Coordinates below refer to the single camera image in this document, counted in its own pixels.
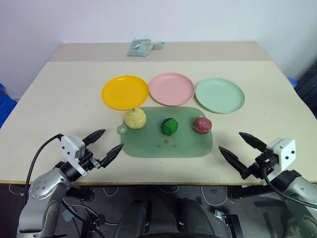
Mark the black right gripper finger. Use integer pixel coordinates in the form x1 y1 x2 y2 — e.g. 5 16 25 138
218 146 249 173
238 132 268 153

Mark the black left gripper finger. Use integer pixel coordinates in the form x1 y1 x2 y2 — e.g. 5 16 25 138
98 143 124 168
82 128 107 147

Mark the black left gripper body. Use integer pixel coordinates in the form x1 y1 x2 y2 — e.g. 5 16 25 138
78 147 103 172

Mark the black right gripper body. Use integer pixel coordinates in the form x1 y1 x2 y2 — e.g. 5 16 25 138
239 151 276 181

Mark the red toy fruit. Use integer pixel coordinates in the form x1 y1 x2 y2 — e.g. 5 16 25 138
192 116 213 135

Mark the yellow toy fruit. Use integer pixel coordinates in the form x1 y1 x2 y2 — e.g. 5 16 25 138
124 107 147 130

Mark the yellow plate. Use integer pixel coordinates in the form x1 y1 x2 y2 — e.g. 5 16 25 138
102 75 150 111

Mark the green plate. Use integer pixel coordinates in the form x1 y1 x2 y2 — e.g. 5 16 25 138
195 77 246 115

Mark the green toy vegetable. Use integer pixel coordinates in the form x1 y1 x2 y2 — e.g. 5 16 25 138
161 118 179 137

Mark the pink plate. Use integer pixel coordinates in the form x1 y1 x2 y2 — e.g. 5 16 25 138
149 72 195 107

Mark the green translucent cutting mat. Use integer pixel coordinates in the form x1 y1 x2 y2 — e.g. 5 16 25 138
116 106 213 159

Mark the dark rounded left shape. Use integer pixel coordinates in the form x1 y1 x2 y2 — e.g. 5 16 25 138
112 197 152 238

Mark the dark rounded shape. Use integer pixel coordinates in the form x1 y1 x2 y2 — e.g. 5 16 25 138
112 197 152 238
175 197 216 238

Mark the dark rounded right shape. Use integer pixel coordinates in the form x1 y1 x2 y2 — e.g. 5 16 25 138
175 197 216 238

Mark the pale green folded cloth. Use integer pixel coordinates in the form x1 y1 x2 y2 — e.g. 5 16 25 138
127 38 165 58

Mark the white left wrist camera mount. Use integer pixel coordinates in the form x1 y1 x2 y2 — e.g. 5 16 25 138
60 135 87 177

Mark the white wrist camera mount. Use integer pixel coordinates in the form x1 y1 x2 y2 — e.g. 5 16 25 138
60 135 87 177
265 138 296 185

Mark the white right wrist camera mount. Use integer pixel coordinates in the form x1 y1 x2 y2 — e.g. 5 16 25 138
265 138 296 185

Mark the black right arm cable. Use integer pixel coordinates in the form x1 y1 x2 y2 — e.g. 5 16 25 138
262 166 317 209

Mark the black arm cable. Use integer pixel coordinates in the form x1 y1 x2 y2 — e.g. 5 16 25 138
23 133 62 206
262 166 317 209

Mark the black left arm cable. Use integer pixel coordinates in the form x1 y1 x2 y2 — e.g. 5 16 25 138
23 133 62 206

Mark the black table frame caster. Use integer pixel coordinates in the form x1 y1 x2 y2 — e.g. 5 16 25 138
214 209 240 238

